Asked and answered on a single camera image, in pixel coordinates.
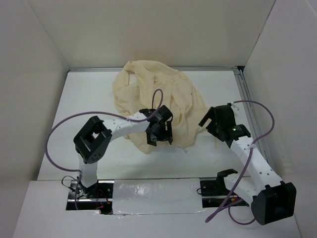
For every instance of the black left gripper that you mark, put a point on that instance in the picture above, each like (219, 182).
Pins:
(151, 139)

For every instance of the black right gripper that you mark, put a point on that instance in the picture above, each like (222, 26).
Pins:
(210, 114)

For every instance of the cream yellow jacket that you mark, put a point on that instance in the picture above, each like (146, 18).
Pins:
(148, 84)

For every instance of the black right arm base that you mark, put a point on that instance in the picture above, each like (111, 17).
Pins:
(212, 190)

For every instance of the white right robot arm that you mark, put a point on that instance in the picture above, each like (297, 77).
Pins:
(269, 197)

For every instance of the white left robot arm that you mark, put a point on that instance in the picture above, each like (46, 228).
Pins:
(92, 140)

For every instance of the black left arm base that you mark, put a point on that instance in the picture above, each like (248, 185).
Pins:
(97, 197)

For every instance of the aluminium frame rail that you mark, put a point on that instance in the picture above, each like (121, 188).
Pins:
(250, 109)

